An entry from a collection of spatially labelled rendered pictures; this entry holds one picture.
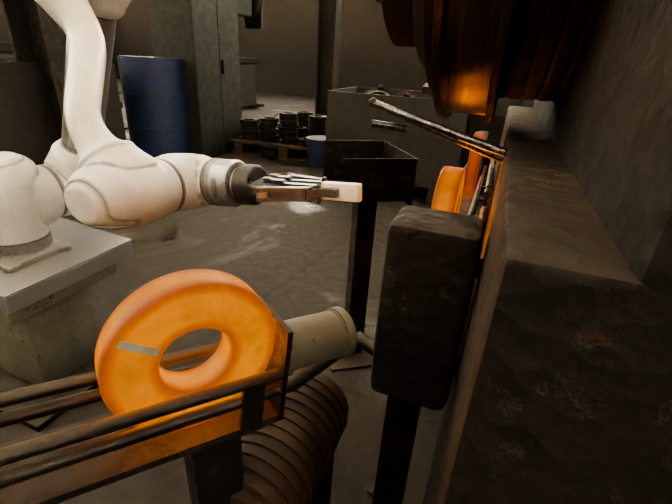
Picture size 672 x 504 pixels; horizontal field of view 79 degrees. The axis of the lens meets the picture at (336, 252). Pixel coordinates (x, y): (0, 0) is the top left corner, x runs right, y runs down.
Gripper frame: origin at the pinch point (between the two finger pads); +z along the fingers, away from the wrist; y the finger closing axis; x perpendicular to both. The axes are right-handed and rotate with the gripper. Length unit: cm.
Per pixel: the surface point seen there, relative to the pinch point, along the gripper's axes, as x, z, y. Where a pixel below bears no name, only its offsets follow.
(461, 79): 17.5, 19.3, 10.7
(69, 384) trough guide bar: -5.1, -7.3, 47.0
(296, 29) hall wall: 127, -495, -1003
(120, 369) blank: -2.5, -1.5, 46.3
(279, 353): -6.5, 6.7, 35.7
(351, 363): -73, -14, -43
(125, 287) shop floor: -64, -121, -49
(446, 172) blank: 4.7, 17.5, 2.4
